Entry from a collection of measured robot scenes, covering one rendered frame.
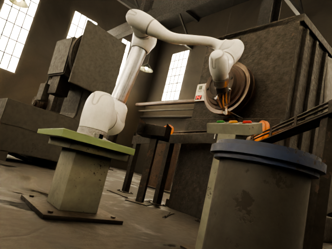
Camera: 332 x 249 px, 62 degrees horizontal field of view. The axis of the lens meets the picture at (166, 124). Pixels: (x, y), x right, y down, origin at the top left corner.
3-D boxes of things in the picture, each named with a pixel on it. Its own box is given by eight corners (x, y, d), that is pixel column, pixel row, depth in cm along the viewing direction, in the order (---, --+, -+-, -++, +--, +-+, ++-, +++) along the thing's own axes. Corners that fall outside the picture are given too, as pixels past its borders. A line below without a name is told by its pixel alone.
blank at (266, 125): (260, 148, 183) (255, 147, 183) (257, 132, 194) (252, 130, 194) (271, 133, 172) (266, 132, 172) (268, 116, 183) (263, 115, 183)
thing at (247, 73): (203, 116, 253) (213, 68, 261) (248, 115, 217) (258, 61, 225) (198, 113, 249) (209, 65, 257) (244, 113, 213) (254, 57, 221)
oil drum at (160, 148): (156, 186, 561) (166, 144, 577) (176, 192, 516) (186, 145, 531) (133, 182, 524) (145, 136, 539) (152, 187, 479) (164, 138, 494)
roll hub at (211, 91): (206, 102, 241) (212, 72, 246) (233, 100, 220) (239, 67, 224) (202, 100, 237) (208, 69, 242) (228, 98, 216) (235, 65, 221)
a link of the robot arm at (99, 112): (72, 124, 143) (84, 84, 148) (86, 131, 161) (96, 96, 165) (101, 129, 141) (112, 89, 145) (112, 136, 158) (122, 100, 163)
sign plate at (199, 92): (195, 102, 279) (198, 85, 282) (215, 100, 260) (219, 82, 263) (193, 101, 278) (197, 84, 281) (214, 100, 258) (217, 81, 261)
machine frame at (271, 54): (210, 211, 309) (239, 66, 339) (312, 245, 227) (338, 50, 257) (162, 205, 263) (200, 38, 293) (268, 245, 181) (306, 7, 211)
